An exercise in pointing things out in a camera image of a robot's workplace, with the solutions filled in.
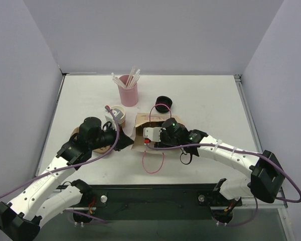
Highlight stack of black lids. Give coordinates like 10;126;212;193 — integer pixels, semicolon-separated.
155;96;173;113

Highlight pink cream paper gift bag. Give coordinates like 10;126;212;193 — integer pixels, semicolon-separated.
129;103;185;174

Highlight stack of brown paper cups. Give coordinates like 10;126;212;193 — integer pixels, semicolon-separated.
110;105;126;128

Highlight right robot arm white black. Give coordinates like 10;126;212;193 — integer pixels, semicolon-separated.
144;117;285;205

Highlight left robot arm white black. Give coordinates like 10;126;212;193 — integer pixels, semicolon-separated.
0;117;134;240

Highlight brown pulp cup carriers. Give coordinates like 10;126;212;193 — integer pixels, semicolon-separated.
71;127;110;155

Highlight pink straw holder cup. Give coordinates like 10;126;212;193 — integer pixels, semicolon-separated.
118;84;138;107

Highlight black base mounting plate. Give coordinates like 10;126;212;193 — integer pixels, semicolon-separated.
74;184;242;221

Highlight white wrapped straws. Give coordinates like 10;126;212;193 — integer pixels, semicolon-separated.
111;67;141;89

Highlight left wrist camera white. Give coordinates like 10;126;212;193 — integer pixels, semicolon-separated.
104;110;116;130

